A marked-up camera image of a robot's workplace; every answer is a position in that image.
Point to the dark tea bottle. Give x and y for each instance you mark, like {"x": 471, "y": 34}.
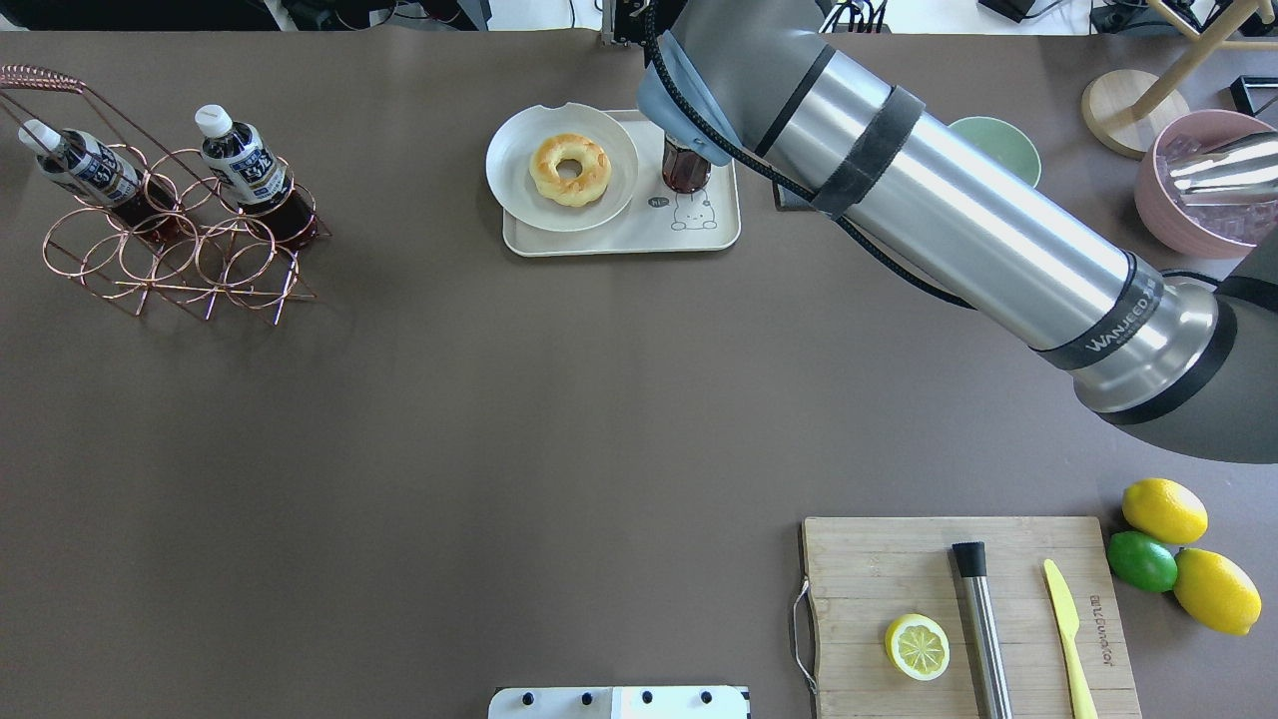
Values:
{"x": 683, "y": 170}

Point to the copper wire bottle rack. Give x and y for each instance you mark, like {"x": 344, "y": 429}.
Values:
{"x": 214, "y": 260}

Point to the round wooden stand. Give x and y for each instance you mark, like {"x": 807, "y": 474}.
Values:
{"x": 1127, "y": 109}

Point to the steel ice scoop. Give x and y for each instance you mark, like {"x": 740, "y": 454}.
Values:
{"x": 1239, "y": 172}

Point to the yellow plastic knife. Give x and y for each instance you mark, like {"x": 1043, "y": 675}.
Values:
{"x": 1066, "y": 616}

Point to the pink bowl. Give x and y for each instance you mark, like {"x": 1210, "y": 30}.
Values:
{"x": 1197, "y": 131}

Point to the green bowl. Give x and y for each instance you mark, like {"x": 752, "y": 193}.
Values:
{"x": 1006, "y": 144}

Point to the clear ice cubes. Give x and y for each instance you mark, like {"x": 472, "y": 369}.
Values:
{"x": 1241, "y": 223}

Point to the white plate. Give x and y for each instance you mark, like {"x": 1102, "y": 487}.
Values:
{"x": 507, "y": 159}

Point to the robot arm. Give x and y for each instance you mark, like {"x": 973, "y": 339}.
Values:
{"x": 1175, "y": 364}

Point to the glazed donut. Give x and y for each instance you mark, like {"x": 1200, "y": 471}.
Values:
{"x": 570, "y": 169}

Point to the half lemon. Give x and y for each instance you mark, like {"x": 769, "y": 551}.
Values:
{"x": 917, "y": 646}

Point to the green lime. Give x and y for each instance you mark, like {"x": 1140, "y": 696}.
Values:
{"x": 1141, "y": 561}

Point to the steel muddler bar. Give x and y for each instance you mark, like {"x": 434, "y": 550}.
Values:
{"x": 988, "y": 669}

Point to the bamboo cutting board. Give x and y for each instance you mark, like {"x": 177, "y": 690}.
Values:
{"x": 864, "y": 572}

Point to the cream serving tray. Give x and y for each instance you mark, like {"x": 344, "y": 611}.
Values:
{"x": 637, "y": 212}

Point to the grey folded cloth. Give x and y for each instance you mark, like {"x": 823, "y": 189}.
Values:
{"x": 787, "y": 200}

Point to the tea bottle white cap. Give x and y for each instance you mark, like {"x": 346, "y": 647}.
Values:
{"x": 252, "y": 176}

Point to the yellow lemon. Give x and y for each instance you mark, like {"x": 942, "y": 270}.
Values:
{"x": 1216, "y": 592}
{"x": 1165, "y": 510}

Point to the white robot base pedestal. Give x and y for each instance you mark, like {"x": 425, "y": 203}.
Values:
{"x": 640, "y": 701}

